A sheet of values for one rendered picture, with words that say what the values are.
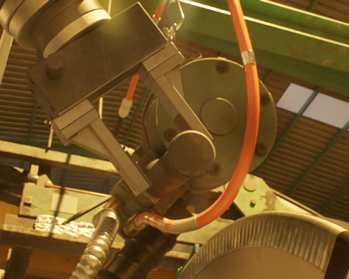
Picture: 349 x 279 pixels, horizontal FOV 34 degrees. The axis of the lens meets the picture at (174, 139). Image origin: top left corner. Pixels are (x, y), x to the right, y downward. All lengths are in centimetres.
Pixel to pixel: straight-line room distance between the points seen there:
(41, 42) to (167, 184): 18
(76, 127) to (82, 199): 116
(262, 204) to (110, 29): 135
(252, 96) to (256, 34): 315
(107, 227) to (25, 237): 111
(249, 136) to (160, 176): 10
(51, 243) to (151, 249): 88
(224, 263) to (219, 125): 25
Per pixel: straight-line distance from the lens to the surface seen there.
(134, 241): 77
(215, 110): 67
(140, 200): 65
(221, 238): 87
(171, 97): 56
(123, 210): 82
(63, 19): 55
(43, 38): 56
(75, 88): 54
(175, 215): 80
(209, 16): 362
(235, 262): 81
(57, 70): 51
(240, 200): 184
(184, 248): 171
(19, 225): 162
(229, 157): 66
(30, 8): 55
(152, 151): 67
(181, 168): 49
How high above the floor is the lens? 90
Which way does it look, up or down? 39 degrees up
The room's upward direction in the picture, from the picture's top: straight up
